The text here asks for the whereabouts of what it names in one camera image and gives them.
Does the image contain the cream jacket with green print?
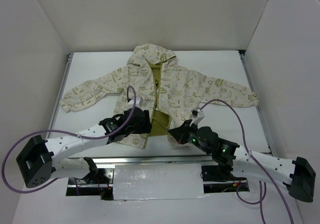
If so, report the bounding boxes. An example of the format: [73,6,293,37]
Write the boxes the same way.
[60,44,259,136]

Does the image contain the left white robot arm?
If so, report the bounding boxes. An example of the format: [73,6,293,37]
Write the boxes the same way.
[16,107,152,188]

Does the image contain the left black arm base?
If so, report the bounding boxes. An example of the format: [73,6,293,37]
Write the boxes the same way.
[83,157,112,185]

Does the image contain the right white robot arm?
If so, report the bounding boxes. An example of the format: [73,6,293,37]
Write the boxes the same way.
[169,120,316,202]

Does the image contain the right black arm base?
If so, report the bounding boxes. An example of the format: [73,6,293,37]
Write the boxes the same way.
[200,160,246,182]

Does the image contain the silver foil covered panel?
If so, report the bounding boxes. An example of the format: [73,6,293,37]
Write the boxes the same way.
[113,163,205,200]

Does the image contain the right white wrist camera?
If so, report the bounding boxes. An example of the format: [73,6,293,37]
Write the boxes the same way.
[190,108,205,126]

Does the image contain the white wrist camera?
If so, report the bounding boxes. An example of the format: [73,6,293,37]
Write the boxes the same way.
[190,108,205,126]
[125,96,143,110]

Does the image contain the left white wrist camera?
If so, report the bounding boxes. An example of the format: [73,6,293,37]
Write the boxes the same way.
[125,96,143,110]

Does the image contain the aluminium front rail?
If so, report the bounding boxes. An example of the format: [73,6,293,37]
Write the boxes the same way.
[92,155,217,167]

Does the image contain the left aluminium frame rail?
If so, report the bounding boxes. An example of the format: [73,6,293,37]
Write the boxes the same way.
[48,53,74,129]

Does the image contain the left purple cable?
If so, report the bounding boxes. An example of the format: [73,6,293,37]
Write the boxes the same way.
[1,85,138,192]

